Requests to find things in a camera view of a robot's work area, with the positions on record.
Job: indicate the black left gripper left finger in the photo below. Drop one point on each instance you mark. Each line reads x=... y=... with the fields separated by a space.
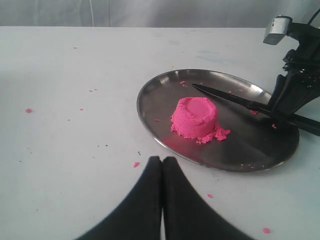
x=138 y=216

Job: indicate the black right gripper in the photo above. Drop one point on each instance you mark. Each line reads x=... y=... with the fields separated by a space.
x=296 y=89

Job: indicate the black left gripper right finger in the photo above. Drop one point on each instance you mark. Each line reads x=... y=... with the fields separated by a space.
x=186 y=215

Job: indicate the black knife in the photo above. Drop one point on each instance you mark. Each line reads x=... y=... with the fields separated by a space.
x=309 y=125

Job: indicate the pink kinetic sand mound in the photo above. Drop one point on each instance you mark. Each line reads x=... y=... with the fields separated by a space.
x=196 y=118

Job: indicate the round steel plate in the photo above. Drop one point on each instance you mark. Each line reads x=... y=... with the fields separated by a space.
x=255 y=143

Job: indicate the white backdrop curtain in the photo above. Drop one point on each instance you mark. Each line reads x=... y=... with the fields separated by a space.
x=156 y=13

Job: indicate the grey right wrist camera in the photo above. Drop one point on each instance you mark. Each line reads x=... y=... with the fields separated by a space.
x=277 y=30

